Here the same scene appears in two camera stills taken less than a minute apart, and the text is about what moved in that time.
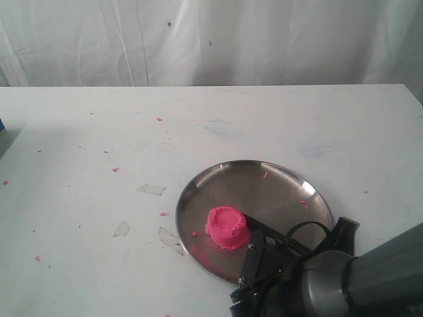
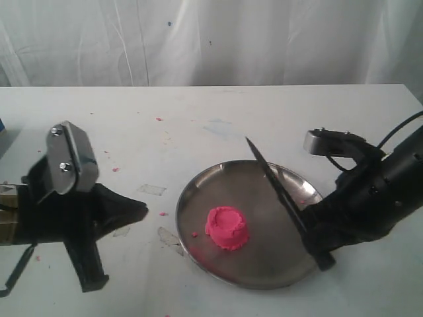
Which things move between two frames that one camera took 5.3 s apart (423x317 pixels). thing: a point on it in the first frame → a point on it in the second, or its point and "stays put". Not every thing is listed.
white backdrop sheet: x=191 y=43 stays put
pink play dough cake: x=227 y=226 stays put
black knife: x=279 y=236 → x=322 y=255
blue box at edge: x=2 y=126 stays put
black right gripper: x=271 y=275 → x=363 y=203
